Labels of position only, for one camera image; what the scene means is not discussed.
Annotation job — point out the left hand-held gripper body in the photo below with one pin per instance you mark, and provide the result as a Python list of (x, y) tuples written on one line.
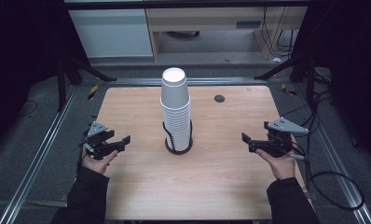
[(97, 129)]

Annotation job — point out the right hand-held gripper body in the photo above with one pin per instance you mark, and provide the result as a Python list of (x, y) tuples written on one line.
[(283, 126)]

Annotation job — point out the stack of white paper cups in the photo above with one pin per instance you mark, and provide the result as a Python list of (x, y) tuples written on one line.
[(176, 130)]

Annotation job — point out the person's left hand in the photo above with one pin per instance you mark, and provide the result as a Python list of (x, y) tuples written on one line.
[(96, 165)]

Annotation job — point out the person's right hand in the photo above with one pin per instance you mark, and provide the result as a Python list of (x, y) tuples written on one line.
[(284, 166)]

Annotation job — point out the yellow black striped tape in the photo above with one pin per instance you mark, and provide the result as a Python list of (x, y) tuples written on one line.
[(288, 90), (93, 92)]

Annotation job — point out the round black table grommet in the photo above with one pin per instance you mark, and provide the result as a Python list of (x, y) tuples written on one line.
[(219, 98)]

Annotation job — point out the black metal stand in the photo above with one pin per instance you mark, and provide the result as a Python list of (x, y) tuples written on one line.
[(61, 87), (309, 81)]

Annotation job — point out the small white floor object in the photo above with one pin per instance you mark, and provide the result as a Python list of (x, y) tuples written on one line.
[(277, 59)]

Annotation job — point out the white cabinet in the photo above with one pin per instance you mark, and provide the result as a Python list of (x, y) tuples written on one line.
[(112, 32)]

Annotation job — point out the light wooden desk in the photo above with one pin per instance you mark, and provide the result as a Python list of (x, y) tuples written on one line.
[(205, 18)]

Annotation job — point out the short metal floor rail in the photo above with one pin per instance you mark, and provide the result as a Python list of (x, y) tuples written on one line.
[(137, 81)]

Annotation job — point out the long metal floor rail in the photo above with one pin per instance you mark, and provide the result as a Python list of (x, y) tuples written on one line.
[(37, 158), (345, 183)]

